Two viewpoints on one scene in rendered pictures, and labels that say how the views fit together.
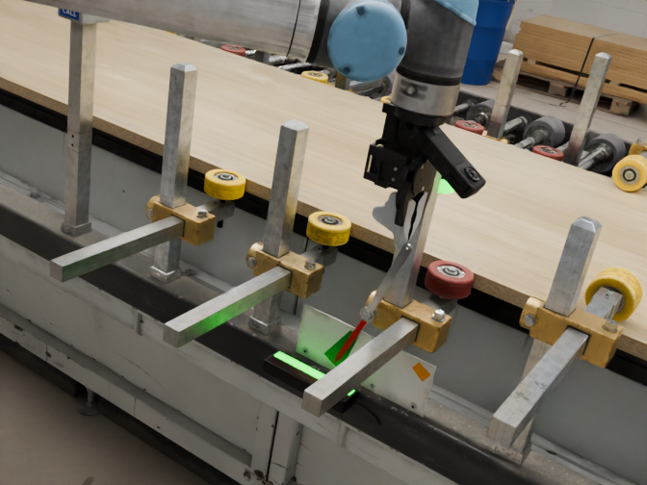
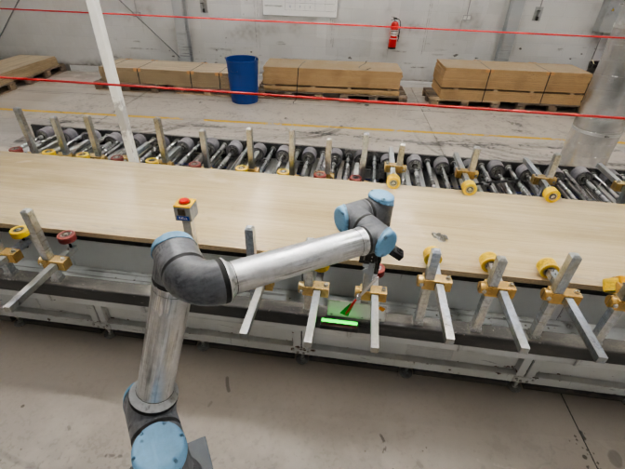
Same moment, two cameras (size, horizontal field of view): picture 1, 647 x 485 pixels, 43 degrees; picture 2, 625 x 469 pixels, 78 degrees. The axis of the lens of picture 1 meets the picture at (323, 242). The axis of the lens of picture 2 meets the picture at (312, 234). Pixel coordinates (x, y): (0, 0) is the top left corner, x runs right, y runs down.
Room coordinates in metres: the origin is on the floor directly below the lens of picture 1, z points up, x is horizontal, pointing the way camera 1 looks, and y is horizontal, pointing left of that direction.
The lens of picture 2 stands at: (0.14, 0.56, 2.01)
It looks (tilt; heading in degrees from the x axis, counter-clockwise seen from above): 35 degrees down; 337
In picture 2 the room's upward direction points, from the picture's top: 2 degrees clockwise
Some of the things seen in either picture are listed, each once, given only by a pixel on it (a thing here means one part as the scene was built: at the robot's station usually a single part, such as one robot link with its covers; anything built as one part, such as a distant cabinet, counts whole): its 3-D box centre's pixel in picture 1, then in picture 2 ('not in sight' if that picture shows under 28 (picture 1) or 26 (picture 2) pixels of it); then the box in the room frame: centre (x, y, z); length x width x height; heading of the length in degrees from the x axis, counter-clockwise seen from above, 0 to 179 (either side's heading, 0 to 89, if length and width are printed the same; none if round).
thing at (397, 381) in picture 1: (361, 359); (356, 311); (1.18, -0.10, 0.75); 0.26 x 0.01 x 0.10; 61
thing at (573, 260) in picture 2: not in sight; (551, 300); (0.82, -0.79, 0.92); 0.03 x 0.03 x 0.48; 61
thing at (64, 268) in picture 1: (151, 236); (257, 297); (1.33, 0.31, 0.83); 0.43 x 0.03 x 0.04; 151
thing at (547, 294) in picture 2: not in sight; (560, 295); (0.81, -0.81, 0.95); 0.13 x 0.06 x 0.05; 61
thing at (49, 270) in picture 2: not in sight; (44, 275); (1.82, 1.18, 0.81); 0.43 x 0.03 x 0.04; 151
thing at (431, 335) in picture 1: (407, 318); (370, 292); (1.18, -0.16, 0.85); 0.13 x 0.06 x 0.05; 61
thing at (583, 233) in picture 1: (541, 363); (424, 294); (1.07, -0.36, 0.87); 0.03 x 0.03 x 0.48; 61
